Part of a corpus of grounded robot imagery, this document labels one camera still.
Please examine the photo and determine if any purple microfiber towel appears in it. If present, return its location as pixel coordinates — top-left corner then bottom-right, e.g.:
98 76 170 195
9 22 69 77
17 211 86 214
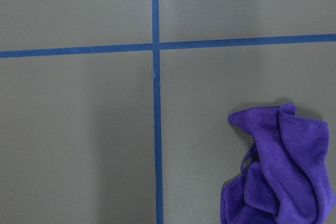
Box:
220 103 335 223

